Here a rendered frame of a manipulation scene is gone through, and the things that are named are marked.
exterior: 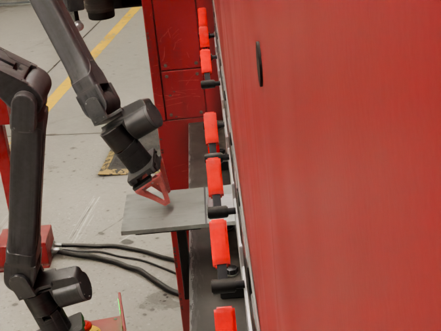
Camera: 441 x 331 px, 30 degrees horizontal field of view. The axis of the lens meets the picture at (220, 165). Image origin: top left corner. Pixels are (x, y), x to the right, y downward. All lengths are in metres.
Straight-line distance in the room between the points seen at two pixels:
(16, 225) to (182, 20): 1.18
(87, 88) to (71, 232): 2.31
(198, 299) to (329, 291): 1.54
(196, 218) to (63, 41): 0.46
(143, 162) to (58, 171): 2.98
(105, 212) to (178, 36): 1.74
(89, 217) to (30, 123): 2.74
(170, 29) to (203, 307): 1.11
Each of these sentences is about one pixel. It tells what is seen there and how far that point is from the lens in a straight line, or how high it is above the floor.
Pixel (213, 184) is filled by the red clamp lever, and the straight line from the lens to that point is 1.20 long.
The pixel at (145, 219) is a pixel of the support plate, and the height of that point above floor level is 1.00.
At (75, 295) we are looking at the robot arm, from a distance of 1.60.
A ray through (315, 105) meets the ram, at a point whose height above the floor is 1.74.
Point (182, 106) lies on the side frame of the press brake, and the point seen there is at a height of 0.93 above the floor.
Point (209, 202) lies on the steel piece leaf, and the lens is 1.80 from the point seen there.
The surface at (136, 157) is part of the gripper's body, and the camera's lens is 1.72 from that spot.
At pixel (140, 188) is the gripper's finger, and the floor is 1.08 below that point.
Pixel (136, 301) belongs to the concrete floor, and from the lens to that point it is 3.37.
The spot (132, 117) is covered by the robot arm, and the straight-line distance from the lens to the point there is 1.69.
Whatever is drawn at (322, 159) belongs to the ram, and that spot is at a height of 1.73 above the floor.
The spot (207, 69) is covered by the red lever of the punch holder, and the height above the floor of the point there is 1.28.
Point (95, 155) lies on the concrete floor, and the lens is 4.82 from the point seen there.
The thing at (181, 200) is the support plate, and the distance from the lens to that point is 1.83.
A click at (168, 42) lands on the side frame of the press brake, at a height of 1.14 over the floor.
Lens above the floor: 1.79
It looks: 24 degrees down
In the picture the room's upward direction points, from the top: 5 degrees counter-clockwise
